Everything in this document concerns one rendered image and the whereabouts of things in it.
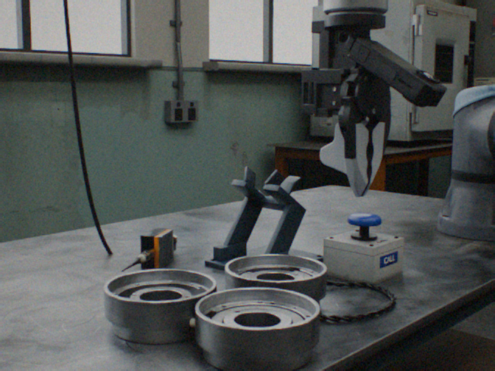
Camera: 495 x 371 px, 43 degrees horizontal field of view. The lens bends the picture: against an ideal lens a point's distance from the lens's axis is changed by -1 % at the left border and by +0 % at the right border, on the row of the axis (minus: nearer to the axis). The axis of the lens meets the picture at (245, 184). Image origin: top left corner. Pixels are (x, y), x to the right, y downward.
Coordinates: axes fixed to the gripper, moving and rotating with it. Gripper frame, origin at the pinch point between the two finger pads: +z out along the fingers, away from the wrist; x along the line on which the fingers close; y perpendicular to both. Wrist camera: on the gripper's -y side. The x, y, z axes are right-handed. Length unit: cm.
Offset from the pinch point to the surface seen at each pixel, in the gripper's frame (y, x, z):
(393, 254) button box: -3.6, -1.0, 7.9
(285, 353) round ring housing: -11.4, 28.5, 8.8
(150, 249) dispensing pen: 19.7, 17.0, 8.1
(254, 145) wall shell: 161, -156, 13
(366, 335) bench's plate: -11.2, 16.7, 10.8
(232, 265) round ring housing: 4.9, 17.7, 7.1
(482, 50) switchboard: 138, -355, -40
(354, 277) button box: -1.1, 3.5, 10.2
